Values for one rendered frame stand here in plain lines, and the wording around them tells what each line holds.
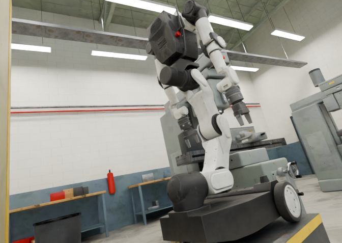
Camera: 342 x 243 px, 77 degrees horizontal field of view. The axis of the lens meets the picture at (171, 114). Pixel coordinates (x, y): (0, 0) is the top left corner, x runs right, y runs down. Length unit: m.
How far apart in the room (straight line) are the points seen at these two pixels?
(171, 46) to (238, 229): 1.06
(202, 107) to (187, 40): 0.45
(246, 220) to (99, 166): 5.06
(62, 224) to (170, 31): 2.13
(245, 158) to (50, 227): 1.99
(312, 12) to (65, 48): 8.13
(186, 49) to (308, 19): 8.26
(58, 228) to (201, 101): 1.95
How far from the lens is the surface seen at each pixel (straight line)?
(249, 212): 1.14
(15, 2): 7.86
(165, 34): 1.47
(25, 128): 6.08
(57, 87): 6.48
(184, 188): 1.07
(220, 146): 1.36
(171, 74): 1.29
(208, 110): 1.39
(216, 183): 1.18
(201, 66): 2.27
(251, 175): 1.84
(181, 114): 1.58
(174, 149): 2.56
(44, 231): 2.72
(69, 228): 2.71
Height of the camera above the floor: 0.72
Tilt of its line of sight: 17 degrees up
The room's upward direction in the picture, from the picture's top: 13 degrees counter-clockwise
